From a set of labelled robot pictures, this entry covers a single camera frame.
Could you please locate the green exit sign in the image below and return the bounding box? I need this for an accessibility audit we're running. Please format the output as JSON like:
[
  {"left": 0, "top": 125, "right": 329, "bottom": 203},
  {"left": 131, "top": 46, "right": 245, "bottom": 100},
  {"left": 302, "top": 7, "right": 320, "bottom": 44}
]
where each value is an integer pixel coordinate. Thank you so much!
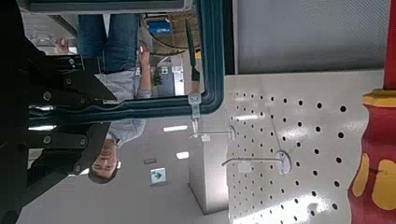
[{"left": 149, "top": 167, "right": 167, "bottom": 186}]

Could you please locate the white perforated pegboard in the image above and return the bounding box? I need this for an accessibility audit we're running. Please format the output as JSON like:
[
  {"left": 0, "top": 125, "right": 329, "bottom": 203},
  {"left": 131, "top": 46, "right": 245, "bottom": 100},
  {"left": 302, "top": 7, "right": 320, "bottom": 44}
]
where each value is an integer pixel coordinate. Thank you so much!
[{"left": 223, "top": 69, "right": 387, "bottom": 224}]

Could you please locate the blue sign board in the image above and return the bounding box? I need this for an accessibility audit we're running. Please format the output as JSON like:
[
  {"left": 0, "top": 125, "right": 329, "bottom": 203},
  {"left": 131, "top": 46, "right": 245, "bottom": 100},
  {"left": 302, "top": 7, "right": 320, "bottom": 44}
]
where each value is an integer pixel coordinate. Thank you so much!
[{"left": 148, "top": 21, "right": 173, "bottom": 36}]

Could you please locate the person in grey shirt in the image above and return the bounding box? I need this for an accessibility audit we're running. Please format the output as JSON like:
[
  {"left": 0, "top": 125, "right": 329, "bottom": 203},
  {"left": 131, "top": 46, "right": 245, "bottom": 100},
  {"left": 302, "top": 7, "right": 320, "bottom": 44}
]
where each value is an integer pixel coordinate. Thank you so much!
[{"left": 55, "top": 13, "right": 154, "bottom": 185}]

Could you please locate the white square pillar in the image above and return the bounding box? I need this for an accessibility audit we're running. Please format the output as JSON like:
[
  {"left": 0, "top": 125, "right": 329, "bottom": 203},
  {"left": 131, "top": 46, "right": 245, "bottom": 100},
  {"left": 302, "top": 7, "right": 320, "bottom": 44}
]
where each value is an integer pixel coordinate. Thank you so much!
[{"left": 187, "top": 136, "right": 230, "bottom": 216}]

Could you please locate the white pegboard hook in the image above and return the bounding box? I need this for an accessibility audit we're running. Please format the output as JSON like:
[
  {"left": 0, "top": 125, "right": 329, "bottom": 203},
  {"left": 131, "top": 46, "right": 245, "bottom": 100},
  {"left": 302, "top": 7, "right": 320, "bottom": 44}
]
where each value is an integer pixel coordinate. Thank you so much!
[
  {"left": 188, "top": 125, "right": 237, "bottom": 142},
  {"left": 220, "top": 149, "right": 293, "bottom": 175}
]

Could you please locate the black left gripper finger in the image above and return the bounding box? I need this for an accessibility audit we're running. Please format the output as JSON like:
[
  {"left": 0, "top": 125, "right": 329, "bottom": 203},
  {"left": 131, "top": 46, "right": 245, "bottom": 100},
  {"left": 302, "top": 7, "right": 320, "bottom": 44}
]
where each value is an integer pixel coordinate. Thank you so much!
[
  {"left": 28, "top": 54, "right": 119, "bottom": 110},
  {"left": 27, "top": 122, "right": 112, "bottom": 189}
]

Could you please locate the red yellow screwdriver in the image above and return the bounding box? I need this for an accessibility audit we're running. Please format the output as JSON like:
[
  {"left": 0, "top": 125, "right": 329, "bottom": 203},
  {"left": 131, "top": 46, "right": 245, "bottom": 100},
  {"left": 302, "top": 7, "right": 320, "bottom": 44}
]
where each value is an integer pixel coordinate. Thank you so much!
[{"left": 346, "top": 0, "right": 396, "bottom": 224}]

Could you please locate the grey crate with teal handle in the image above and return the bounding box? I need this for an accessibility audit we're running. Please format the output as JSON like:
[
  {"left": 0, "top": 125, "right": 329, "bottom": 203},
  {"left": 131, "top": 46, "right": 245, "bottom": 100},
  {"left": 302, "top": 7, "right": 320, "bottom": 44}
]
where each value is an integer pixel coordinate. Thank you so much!
[{"left": 28, "top": 0, "right": 226, "bottom": 123}]

